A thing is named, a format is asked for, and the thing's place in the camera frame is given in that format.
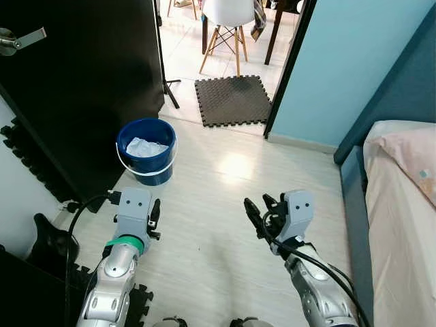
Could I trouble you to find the pink pillow orange spots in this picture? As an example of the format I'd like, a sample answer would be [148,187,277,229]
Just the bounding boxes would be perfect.
[378,128,436,205]

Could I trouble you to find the black room door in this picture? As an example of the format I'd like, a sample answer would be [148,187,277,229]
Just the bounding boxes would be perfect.
[0,0,166,212]

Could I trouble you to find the blue plastic bucket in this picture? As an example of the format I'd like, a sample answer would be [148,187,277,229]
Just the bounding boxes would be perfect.
[116,117,179,187]

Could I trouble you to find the white crumpled cloth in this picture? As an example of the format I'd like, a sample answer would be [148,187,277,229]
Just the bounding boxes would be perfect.
[126,138,169,159]

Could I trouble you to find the black foam puzzle mat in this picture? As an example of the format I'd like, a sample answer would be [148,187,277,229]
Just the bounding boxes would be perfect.
[68,262,155,327]

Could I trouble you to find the grey left robot leg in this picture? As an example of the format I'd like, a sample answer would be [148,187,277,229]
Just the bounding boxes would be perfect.
[151,317,188,327]

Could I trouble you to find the black chair leg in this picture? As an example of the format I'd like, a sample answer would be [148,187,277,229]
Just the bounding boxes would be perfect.
[24,213,80,275]

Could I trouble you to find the dark grey foam puzzle mat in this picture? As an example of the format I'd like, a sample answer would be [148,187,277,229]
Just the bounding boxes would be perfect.
[194,75,272,128]

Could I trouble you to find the black foam puzzle tiles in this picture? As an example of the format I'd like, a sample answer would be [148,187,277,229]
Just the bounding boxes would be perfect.
[0,117,77,206]

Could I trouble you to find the black tripod stand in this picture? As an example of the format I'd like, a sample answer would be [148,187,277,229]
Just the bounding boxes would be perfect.
[154,0,182,110]

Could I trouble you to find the grey plaid hanging cloth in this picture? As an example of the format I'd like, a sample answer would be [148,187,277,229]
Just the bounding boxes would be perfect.
[252,0,268,43]

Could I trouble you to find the white chair wooden legs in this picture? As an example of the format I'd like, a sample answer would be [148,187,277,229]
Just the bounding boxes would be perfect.
[200,0,254,77]

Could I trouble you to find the chair with wooden legs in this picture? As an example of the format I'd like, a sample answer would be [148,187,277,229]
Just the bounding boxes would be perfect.
[167,0,200,21]

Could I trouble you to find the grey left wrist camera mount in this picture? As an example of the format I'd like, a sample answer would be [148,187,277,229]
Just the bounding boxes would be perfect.
[113,187,153,239]

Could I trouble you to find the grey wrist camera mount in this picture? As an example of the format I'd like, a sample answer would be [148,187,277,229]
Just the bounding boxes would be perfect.
[113,187,153,239]
[281,190,315,239]

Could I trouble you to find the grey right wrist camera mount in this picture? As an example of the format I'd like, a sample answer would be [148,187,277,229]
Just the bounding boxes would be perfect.
[281,190,315,239]

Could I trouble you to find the black door frame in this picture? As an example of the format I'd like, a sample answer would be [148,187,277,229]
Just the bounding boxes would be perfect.
[263,0,320,140]

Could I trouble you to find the silver door handle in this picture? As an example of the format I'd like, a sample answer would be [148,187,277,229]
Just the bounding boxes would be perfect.
[0,27,47,57]

